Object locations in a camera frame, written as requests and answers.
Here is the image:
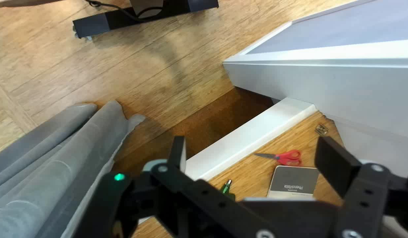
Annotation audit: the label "dark green pen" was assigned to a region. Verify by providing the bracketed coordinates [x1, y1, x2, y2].
[219, 177, 235, 195]

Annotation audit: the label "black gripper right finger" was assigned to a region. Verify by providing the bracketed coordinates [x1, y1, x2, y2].
[314, 134, 392, 238]

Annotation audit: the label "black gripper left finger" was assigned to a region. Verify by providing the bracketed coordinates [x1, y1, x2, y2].
[149, 134, 240, 212]

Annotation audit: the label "wooden shelf white edge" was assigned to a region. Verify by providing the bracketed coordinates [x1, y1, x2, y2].
[132, 96, 346, 238]

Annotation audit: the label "white closet frame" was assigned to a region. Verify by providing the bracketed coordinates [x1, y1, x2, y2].
[223, 0, 408, 177]

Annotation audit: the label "grey book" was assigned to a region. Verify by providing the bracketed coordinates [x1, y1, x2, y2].
[267, 165, 321, 198]

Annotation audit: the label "red handled scissors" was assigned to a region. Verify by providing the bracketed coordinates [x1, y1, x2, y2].
[254, 149, 302, 167]

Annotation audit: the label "grey curtain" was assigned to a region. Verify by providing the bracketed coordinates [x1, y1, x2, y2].
[0, 99, 147, 238]

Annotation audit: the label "black stand base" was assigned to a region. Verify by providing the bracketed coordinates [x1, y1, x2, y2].
[71, 0, 221, 39]

